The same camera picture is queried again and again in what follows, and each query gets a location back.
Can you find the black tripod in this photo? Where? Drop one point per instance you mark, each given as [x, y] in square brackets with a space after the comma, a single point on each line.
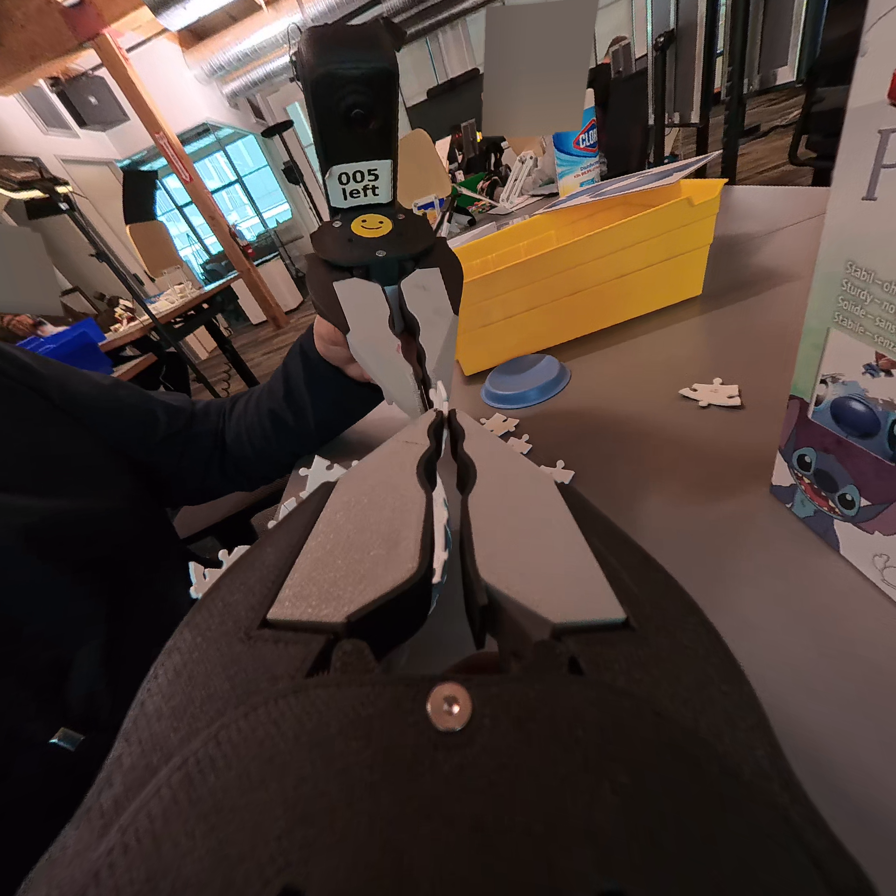
[150, 301]

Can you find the assembled white puzzle ball section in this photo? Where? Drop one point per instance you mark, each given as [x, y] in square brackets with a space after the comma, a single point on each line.
[322, 472]

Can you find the blue round puzzle stand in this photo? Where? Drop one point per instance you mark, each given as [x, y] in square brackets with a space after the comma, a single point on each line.
[525, 381]

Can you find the person's left hand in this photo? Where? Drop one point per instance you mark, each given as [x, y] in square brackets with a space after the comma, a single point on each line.
[343, 350]

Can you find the person's left forearm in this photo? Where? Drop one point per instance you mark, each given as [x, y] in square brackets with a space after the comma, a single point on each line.
[175, 434]

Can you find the person's dark clothed torso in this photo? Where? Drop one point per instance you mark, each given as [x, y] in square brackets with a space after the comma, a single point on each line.
[70, 630]

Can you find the white puzzle piece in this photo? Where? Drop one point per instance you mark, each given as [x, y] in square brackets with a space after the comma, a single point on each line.
[441, 518]
[560, 472]
[710, 393]
[519, 444]
[441, 395]
[498, 423]

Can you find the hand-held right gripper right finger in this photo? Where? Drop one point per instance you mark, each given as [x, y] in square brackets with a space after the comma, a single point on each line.
[539, 553]

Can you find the blue white printed board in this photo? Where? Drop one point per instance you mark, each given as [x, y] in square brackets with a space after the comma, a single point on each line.
[630, 185]

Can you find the disinfectant wipes canister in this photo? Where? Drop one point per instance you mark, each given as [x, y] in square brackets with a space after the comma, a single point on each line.
[577, 157]

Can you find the cartoon printed puzzle box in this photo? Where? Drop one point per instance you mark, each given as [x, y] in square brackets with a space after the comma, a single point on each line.
[854, 350]

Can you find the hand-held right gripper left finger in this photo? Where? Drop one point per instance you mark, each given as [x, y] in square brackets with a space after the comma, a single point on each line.
[350, 553]

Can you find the wooden post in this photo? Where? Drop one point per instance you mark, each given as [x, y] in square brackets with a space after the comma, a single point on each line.
[189, 196]

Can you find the white cabinet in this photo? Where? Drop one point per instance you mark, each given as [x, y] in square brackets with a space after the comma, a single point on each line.
[276, 294]

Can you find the blue storage bin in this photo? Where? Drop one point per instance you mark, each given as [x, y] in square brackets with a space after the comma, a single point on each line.
[63, 350]

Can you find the yellow plastic bin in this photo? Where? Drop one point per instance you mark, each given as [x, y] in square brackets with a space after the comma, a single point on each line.
[581, 280]

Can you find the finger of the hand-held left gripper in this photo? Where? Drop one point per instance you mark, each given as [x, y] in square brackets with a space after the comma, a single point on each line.
[371, 329]
[435, 315]

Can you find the wooden workbench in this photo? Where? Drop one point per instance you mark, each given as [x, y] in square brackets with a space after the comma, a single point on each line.
[182, 301]

